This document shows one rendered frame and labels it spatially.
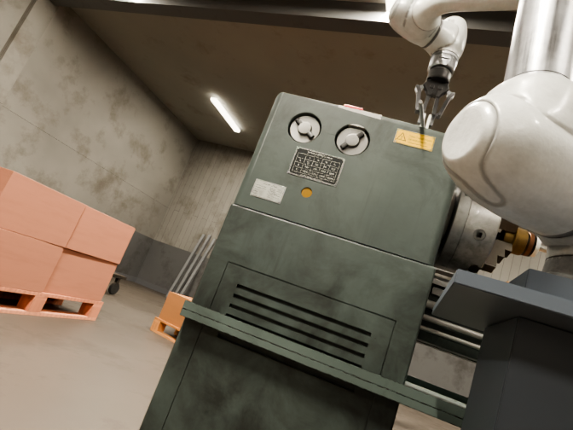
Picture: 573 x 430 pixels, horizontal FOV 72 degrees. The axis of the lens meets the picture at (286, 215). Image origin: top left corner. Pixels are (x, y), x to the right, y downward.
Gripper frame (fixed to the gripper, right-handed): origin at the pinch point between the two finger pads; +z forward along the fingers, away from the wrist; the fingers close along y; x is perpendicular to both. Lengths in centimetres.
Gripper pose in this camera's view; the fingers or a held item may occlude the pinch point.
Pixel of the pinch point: (424, 124)
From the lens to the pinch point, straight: 140.7
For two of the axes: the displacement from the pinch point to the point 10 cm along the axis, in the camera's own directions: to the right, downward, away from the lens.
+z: -3.4, 9.1, -2.2
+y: 9.3, 2.9, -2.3
